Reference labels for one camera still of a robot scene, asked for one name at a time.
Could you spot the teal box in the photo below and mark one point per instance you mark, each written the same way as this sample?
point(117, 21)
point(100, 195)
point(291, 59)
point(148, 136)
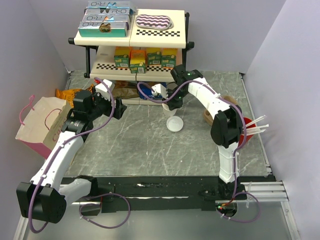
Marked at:
point(108, 11)
point(107, 4)
point(103, 29)
point(105, 18)

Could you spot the red cup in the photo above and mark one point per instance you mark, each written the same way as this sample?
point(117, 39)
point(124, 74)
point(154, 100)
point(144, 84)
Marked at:
point(248, 136)

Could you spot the wavy striped sleep mask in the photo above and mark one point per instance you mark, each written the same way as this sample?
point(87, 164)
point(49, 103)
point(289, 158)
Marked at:
point(155, 22)

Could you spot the teal box back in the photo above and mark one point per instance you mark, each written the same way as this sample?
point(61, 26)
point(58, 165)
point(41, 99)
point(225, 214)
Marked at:
point(107, 4)

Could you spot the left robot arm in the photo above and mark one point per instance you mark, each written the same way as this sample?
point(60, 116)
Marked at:
point(42, 198)

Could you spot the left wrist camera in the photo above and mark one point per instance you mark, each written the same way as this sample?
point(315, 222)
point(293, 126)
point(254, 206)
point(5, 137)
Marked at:
point(101, 88)

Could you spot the orange yellow juice carton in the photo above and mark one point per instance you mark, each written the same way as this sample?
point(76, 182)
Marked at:
point(138, 61)

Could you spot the blue tortilla chip bag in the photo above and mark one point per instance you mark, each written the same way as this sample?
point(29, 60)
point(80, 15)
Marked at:
point(148, 91)

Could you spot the pink white paper bag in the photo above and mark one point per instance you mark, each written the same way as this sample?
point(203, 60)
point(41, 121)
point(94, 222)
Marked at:
point(41, 123)

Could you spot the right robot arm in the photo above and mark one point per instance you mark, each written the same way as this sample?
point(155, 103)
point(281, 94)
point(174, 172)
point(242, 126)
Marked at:
point(228, 120)

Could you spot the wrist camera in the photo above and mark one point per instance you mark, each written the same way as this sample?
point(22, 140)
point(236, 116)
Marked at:
point(159, 90)
point(101, 88)

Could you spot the green juice carton middle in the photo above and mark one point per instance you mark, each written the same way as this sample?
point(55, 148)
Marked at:
point(153, 56)

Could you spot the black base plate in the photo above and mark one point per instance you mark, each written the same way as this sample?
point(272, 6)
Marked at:
point(150, 193)

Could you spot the green juice carton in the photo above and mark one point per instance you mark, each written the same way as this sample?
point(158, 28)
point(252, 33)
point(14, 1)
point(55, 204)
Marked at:
point(169, 57)
point(153, 56)
point(122, 56)

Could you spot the brown chip bag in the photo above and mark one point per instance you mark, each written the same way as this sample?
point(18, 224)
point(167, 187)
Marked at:
point(125, 89)

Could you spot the stack of white lids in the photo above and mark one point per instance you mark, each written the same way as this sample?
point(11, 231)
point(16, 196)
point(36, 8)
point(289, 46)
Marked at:
point(174, 124)

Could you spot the cream three-tier shelf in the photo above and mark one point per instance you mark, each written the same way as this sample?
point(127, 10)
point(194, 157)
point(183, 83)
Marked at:
point(100, 50)

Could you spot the teal box front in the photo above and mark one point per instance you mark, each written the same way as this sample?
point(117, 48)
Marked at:
point(103, 29)

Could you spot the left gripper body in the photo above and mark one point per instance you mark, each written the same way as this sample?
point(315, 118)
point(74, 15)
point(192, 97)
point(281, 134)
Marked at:
point(101, 106)

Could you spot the orange chip bag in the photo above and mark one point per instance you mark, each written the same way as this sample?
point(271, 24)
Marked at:
point(70, 94)

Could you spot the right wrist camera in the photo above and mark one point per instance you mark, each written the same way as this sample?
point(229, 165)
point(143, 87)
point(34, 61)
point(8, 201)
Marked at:
point(159, 90)

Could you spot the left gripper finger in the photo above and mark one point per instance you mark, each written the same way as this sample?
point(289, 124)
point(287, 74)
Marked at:
point(119, 104)
point(118, 111)

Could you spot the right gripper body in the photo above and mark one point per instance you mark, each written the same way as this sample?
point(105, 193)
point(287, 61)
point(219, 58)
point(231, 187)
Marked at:
point(177, 100)

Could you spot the green juice carton right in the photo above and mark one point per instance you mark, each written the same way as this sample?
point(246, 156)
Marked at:
point(169, 57)

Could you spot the green juice carton left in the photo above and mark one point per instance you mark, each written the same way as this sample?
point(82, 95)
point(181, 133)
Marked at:
point(122, 56)

